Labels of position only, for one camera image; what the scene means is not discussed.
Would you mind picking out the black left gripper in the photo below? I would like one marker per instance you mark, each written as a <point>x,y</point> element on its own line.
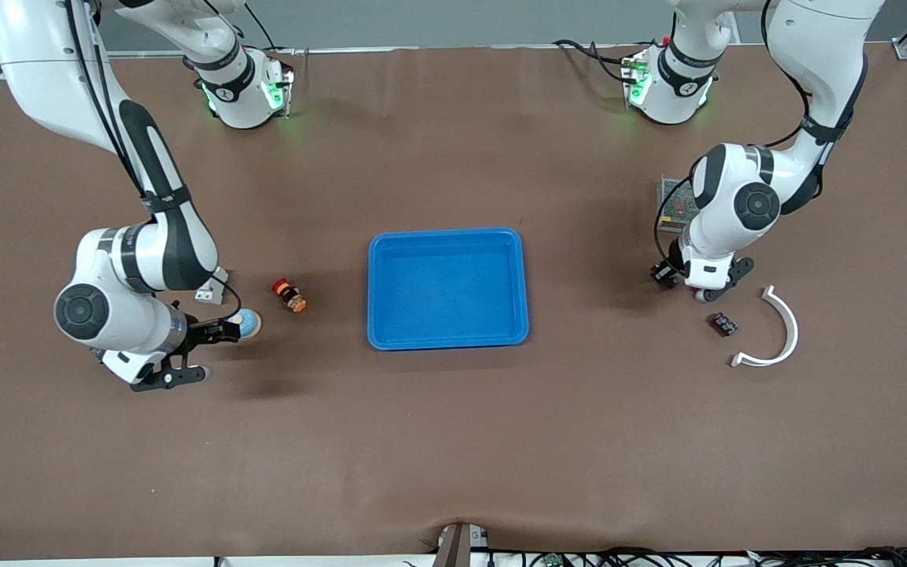
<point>664,272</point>

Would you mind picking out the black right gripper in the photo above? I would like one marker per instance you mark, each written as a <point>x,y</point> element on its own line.
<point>200,333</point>

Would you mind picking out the light blue service bell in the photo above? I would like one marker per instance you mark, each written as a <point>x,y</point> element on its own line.
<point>251,321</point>

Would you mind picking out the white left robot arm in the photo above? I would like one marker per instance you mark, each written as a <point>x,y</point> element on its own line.
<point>816,47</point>

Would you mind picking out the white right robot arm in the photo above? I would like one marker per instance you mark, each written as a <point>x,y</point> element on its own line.
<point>36,63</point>

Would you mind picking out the blue plastic tray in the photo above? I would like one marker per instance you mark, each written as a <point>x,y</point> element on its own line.
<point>446,291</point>

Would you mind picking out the white circuit breaker red switches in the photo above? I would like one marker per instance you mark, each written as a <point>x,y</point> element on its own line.
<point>212,294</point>

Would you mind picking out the metal mesh power supply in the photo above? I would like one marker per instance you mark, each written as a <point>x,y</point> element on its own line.
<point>672,206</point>

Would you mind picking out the brown table mat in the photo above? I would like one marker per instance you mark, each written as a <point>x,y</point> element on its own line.
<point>453,433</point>

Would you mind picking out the orange emergency stop switch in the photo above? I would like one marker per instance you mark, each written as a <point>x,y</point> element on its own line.
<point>290,296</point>

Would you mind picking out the white curved plastic bracket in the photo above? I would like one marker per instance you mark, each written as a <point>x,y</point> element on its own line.
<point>794,331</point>

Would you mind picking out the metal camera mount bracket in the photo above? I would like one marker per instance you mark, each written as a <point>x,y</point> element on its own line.
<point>457,547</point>

